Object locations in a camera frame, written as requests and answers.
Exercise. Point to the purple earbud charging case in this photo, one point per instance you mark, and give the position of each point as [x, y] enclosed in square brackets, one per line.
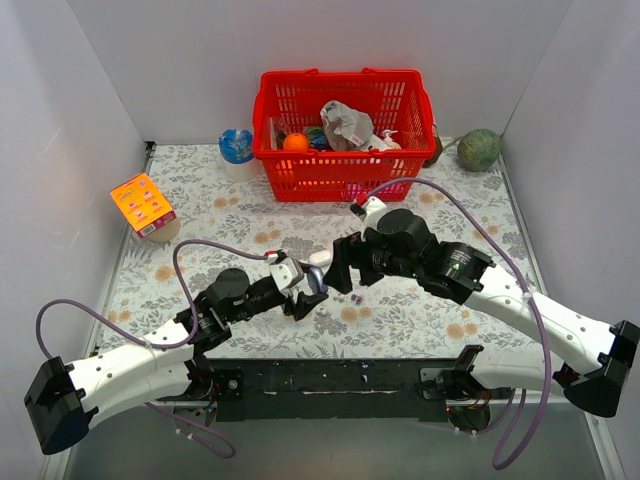
[315, 280]

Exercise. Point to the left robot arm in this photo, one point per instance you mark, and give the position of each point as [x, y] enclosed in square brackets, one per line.
[66, 400]

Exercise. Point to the green melon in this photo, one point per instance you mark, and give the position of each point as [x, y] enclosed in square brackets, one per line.
[479, 149]

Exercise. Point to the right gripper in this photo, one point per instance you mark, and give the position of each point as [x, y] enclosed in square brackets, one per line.
[353, 261]

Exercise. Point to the green blue item in basket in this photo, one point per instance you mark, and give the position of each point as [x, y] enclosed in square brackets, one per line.
[317, 139]

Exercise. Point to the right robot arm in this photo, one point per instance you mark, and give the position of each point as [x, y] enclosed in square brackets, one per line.
[588, 361]

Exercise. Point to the orange snack box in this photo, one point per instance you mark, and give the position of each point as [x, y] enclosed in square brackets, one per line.
[143, 205]

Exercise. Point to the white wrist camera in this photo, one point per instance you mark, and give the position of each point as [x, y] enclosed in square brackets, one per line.
[369, 210]
[277, 269]

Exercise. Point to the blue lidded white cup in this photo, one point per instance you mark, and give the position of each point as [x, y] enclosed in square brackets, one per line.
[238, 158]

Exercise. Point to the crumpled grey plastic bag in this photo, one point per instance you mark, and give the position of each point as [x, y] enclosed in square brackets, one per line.
[346, 129]

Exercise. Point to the white pump bottle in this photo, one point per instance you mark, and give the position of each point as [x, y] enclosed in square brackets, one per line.
[384, 142]

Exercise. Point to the red plastic shopping basket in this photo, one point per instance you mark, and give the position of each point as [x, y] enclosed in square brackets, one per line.
[291, 101]

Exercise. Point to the orange fruit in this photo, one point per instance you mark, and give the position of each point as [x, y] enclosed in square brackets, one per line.
[296, 142]

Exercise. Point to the white earbud charging case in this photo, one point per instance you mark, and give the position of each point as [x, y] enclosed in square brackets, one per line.
[320, 259]

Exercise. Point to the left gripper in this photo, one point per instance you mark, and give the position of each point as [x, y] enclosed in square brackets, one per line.
[292, 297]

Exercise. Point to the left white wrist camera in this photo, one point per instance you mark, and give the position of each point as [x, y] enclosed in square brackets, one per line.
[277, 269]

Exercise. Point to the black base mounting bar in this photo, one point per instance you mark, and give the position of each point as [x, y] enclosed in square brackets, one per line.
[428, 390]

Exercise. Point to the beige round container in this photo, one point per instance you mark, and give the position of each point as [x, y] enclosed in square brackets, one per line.
[166, 233]

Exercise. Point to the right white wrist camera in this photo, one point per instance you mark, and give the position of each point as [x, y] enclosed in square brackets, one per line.
[369, 210]

